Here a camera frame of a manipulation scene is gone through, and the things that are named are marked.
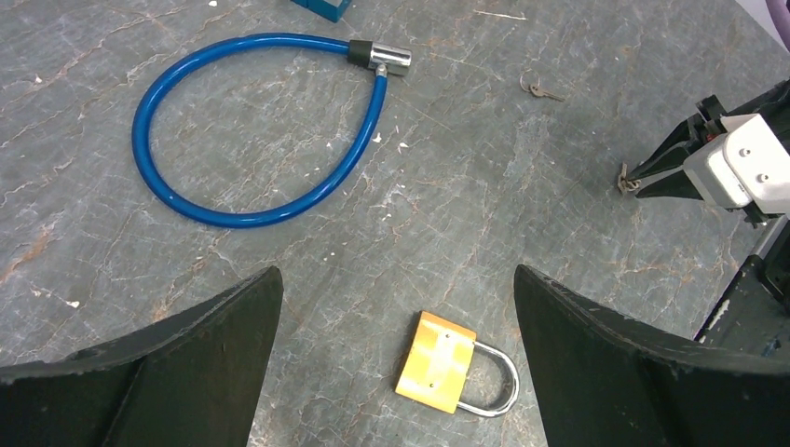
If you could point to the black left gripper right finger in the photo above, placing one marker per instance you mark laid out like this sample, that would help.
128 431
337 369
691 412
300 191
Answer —
604 379

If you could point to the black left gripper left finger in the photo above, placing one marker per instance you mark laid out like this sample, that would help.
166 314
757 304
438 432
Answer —
191 379

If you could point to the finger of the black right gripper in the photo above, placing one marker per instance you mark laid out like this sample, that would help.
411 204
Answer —
676 185
683 141

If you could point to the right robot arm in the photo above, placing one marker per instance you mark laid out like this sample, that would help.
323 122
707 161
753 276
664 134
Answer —
752 315

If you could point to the brass padlock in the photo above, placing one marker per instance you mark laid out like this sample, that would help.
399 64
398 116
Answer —
436 367

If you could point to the blue toy brick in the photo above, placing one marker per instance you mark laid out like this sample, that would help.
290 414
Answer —
331 10

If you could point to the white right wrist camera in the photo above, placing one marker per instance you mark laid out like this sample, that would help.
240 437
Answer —
745 165

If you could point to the small key on ring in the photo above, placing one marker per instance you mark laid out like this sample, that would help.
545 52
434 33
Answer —
535 89

